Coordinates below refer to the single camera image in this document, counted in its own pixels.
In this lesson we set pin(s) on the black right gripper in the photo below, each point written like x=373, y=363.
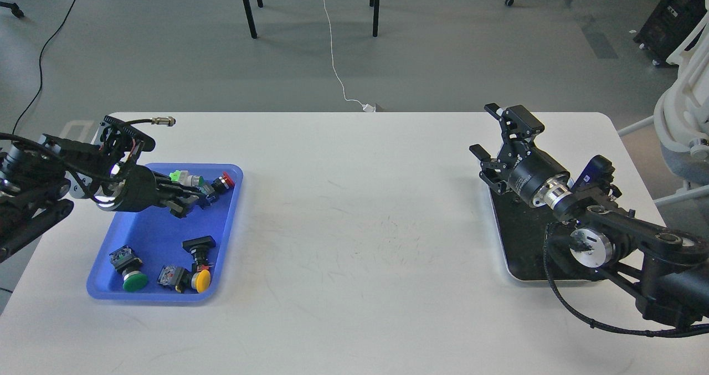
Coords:
x=537, y=178

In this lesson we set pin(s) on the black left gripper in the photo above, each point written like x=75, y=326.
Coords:
x=142, y=189

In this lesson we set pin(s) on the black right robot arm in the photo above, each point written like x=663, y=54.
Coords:
x=664, y=270

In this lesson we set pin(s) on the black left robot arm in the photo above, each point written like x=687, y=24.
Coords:
x=37, y=176

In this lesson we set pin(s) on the blue plastic tray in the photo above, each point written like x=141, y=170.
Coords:
x=156, y=236

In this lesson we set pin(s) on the silver metal tray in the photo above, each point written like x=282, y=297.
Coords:
x=534, y=242

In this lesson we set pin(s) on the red push button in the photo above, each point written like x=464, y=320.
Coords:
x=223, y=183

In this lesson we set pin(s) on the black push button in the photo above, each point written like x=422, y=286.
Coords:
x=199, y=248

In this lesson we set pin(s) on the green push button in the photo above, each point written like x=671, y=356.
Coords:
x=126, y=262

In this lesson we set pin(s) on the yellow push button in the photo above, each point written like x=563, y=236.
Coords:
x=200, y=279

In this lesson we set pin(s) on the black equipment case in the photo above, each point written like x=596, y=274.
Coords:
x=668, y=26

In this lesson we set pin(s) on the green white switch block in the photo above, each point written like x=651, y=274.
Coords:
x=186, y=178

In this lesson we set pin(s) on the dark blue switch block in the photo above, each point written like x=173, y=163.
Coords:
x=209, y=196

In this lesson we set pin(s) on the grey switch contact block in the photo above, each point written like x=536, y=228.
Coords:
x=173, y=277

